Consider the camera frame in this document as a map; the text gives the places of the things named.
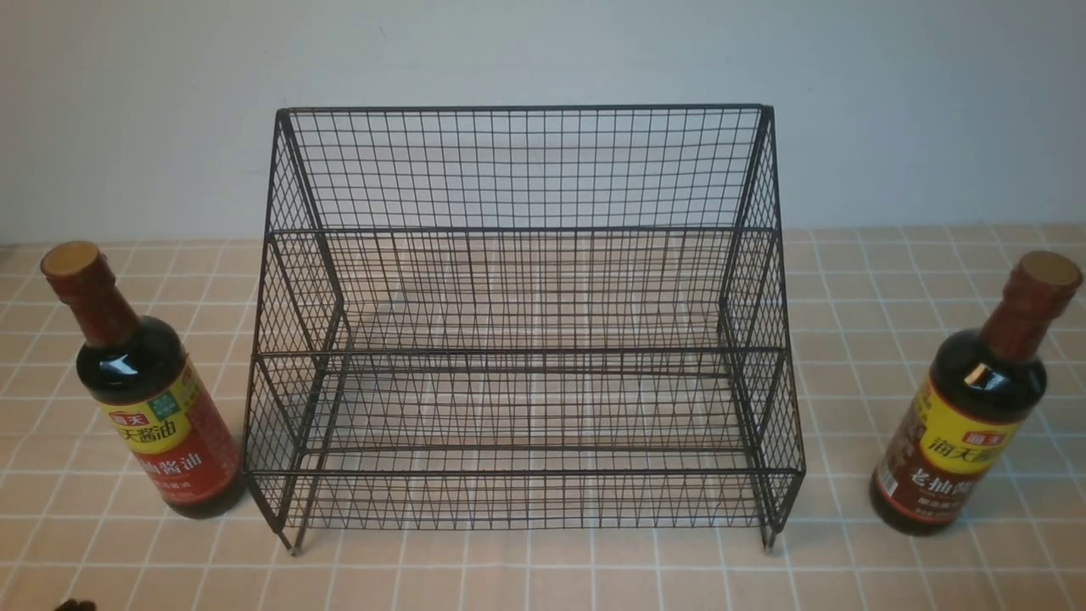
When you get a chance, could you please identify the red label soy sauce bottle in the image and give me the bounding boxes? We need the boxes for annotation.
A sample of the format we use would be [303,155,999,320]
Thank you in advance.
[40,241,245,519]

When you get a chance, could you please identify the brown label soy sauce bottle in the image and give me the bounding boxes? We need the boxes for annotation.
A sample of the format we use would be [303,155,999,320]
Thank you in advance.
[869,250,1083,536]

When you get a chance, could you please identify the black wire mesh rack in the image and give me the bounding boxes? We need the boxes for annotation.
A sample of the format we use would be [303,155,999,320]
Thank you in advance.
[244,104,806,552]

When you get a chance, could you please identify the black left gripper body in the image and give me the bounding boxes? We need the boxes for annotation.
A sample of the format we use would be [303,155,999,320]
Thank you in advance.
[54,598,98,611]

